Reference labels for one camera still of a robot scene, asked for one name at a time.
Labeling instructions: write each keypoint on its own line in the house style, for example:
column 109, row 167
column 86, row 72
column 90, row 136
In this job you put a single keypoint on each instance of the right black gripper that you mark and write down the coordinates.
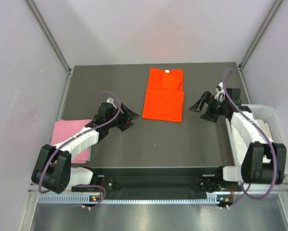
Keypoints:
column 207, row 98

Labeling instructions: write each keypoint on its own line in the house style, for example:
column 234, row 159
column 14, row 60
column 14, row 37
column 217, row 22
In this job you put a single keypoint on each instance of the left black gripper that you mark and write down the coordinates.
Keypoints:
column 126, row 122

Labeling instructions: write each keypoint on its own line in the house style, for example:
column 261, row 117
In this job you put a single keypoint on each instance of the orange t-shirt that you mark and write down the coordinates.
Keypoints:
column 164, row 95

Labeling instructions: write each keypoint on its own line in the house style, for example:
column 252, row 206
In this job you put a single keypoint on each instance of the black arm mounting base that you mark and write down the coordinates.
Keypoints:
column 198, row 179

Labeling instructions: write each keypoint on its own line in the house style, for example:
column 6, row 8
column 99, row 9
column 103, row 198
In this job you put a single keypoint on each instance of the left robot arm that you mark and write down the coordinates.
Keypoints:
column 53, row 170

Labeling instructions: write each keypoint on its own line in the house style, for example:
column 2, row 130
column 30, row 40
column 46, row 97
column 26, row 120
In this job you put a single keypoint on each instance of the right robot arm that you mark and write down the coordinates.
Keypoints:
column 263, row 160

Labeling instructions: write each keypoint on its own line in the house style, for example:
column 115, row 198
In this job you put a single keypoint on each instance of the folded light blue t-shirt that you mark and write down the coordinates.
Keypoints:
column 90, row 153

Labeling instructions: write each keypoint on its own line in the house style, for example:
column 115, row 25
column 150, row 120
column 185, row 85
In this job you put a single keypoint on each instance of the white t-shirt in basket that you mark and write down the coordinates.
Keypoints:
column 242, row 141

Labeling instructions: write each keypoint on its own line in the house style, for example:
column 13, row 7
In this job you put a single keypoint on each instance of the white plastic basket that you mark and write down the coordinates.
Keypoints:
column 270, row 124

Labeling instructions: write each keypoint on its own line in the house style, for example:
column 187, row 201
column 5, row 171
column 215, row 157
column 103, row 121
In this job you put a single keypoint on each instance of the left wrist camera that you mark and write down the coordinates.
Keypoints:
column 111, row 101

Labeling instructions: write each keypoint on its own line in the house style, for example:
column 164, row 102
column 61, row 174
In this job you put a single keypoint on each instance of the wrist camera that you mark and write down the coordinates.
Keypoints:
column 220, row 93
column 111, row 101

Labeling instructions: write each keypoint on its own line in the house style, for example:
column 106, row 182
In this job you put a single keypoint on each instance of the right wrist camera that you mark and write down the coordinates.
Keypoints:
column 220, row 93

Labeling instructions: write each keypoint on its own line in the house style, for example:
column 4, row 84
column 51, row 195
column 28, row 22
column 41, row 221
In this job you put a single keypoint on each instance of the slotted cable duct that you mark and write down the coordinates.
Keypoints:
column 92, row 199

